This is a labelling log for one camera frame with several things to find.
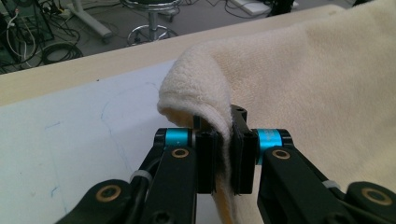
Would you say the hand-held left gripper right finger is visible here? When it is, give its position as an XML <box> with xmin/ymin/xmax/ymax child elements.
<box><xmin>229</xmin><ymin>104</ymin><xmax>294</xmax><ymax>196</ymax></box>

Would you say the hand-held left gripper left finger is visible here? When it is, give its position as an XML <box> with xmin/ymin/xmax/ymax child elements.
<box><xmin>154</xmin><ymin>114</ymin><xmax>219</xmax><ymax>195</ymax></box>

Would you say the cream towel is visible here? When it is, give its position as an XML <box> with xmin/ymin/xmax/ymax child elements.
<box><xmin>156</xmin><ymin>0</ymin><xmax>396</xmax><ymax>224</ymax></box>

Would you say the pale grid mat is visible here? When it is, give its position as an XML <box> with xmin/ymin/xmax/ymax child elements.
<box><xmin>0</xmin><ymin>59</ymin><xmax>219</xmax><ymax>224</ymax></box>

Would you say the black round stool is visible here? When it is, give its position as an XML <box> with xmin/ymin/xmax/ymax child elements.
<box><xmin>119</xmin><ymin>0</ymin><xmax>184</xmax><ymax>48</ymax></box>

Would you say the white table leg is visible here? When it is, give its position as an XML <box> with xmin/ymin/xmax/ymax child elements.
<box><xmin>66</xmin><ymin>0</ymin><xmax>114</xmax><ymax>44</ymax></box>
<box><xmin>229</xmin><ymin>0</ymin><xmax>276</xmax><ymax>17</ymax></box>

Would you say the coil of black cable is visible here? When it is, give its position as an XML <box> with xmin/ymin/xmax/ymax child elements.
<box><xmin>39</xmin><ymin>41</ymin><xmax>84</xmax><ymax>66</ymax></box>

